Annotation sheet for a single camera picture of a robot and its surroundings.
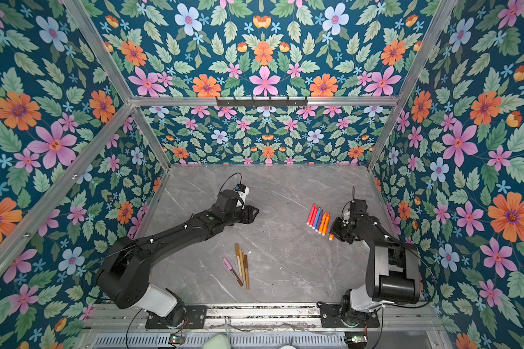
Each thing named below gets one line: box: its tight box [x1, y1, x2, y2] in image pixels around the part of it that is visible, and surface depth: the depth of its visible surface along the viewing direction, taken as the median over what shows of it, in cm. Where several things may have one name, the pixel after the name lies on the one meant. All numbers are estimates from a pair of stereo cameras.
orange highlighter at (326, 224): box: [321, 213, 332, 237], surface depth 98 cm
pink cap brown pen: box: [221, 257, 244, 288], surface depth 86 cm
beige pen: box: [238, 248, 246, 280], surface depth 88 cm
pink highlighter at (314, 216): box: [308, 205, 319, 228], surface depth 100 cm
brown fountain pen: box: [243, 254, 251, 291], surface depth 85 cm
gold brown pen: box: [234, 242, 242, 277], surface depth 90 cm
